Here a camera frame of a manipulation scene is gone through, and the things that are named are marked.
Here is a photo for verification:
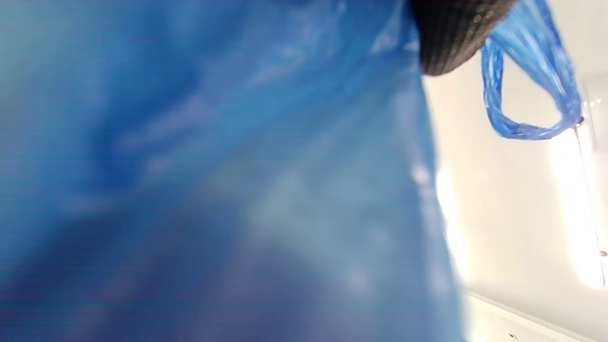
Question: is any person's left hand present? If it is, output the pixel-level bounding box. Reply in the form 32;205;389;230
409;0;519;76

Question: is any blue plastic bag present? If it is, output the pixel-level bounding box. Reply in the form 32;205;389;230
0;0;585;342

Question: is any long ceiling light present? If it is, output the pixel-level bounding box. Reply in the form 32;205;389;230
550;127;606;289

